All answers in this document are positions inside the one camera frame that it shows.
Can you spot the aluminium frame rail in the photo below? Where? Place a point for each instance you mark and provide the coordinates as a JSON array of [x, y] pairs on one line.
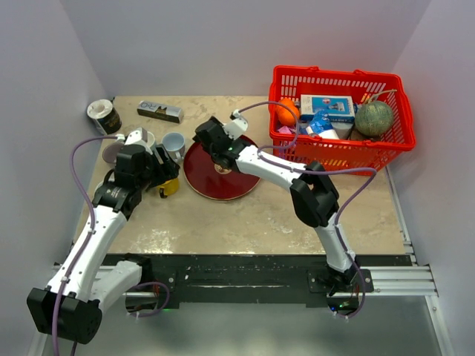
[[411, 281]]

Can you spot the round red lacquer tray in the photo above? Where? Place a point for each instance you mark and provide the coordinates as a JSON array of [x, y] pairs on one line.
[[211, 181]]

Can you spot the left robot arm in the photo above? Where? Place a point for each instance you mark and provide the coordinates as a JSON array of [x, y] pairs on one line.
[[72, 304]]

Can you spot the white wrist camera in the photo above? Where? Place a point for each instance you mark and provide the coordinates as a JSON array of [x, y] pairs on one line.
[[136, 137], [237, 126]]

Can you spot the yellow mug black handle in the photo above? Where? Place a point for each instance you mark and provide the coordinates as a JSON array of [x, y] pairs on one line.
[[168, 188]]

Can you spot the black face tissue roll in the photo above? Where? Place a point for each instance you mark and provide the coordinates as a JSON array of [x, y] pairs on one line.
[[104, 116]]

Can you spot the light blue faceted mug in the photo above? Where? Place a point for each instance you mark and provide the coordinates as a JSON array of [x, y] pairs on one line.
[[150, 141]]

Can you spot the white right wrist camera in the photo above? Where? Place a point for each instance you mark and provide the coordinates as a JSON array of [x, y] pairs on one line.
[[237, 126]]

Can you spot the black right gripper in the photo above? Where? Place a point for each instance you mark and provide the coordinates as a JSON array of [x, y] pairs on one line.
[[220, 125]]

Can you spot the orange ball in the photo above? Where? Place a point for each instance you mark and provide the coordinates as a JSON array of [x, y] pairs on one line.
[[287, 113]]

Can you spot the grey footed mug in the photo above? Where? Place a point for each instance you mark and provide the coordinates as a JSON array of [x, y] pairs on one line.
[[175, 144]]

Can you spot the green melon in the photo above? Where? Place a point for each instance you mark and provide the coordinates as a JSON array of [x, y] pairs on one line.
[[374, 118]]

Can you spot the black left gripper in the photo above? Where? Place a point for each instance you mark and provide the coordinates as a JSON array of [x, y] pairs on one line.
[[167, 170]]

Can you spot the blue white bottle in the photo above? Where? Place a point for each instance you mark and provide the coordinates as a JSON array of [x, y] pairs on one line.
[[321, 126]]

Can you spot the silver black rectangular box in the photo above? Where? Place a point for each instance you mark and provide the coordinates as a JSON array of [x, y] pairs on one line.
[[166, 113]]

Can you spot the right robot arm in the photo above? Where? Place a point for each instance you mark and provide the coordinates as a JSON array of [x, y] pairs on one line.
[[314, 196]]

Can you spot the red plastic shopping basket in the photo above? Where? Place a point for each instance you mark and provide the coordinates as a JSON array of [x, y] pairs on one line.
[[340, 95]]

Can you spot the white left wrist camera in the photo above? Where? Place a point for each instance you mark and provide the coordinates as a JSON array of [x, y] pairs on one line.
[[136, 137]]

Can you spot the lilac mug black handle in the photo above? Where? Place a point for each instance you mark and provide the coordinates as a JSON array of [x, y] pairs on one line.
[[109, 154]]

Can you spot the blue white product box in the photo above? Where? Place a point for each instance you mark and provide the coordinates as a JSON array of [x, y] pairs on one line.
[[339, 108]]

